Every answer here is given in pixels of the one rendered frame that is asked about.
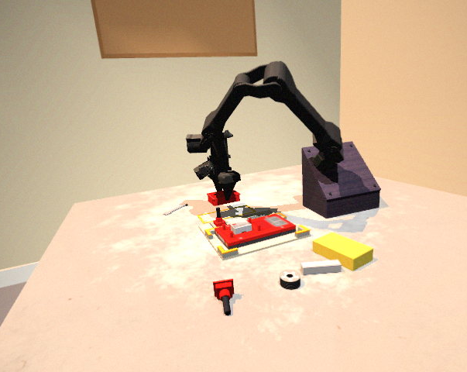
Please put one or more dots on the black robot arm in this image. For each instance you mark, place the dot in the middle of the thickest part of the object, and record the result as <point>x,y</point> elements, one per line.
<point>279,85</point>

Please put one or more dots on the black toy tyre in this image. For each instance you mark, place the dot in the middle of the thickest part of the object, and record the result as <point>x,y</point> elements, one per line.
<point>290,280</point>

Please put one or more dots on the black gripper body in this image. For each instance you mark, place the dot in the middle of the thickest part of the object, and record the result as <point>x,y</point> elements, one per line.
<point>224,171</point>

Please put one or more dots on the yellow rectangular block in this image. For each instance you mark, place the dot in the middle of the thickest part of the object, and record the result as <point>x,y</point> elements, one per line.
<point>350,254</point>

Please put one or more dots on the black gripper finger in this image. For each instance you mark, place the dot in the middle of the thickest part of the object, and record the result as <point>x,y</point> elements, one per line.
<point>227,189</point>
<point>215,180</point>

